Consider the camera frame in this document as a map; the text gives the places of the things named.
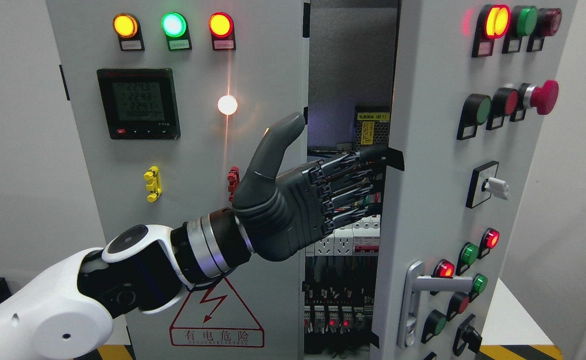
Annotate red indicator light left door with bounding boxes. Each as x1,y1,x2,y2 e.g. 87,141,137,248
208,11,237,51

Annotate perforated metal power supply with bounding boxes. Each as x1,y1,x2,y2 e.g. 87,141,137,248
354,105,391,150

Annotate red terminal connector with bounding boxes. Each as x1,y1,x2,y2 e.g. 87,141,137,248
227,166,240,202

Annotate green indicator light left door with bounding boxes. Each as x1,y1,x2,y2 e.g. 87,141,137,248
160,12,192,51

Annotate white rotary switch right door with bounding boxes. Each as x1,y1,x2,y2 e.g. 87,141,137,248
466,161,510,208

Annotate silver door handle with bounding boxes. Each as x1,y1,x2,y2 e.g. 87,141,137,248
396,260,475,349

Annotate white glowing indicator light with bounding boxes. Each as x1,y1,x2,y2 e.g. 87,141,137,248
217,95,239,116

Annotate grey robotic left hand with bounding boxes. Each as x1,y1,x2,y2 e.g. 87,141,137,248
232,112,388,262

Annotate black digital power meter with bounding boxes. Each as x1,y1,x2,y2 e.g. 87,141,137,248
96,68,181,141

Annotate amber indicator light left door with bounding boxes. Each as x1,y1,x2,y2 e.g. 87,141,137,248
112,13,145,51

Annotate yellow terminal connector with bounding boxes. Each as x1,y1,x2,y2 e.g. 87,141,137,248
143,165,163,203

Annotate red emergency stop button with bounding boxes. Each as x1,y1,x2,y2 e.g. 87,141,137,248
509,79,559,122

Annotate red electric hazard warning sticker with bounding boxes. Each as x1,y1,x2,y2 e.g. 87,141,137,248
169,278,264,348

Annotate grey cabinet door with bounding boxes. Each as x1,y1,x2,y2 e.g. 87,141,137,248
370,0,577,360
46,0,311,360

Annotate white socket breaker row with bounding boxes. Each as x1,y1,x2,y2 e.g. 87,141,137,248
305,215,382,257

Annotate lower relay breaker row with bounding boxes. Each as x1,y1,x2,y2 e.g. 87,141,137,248
302,281,375,335

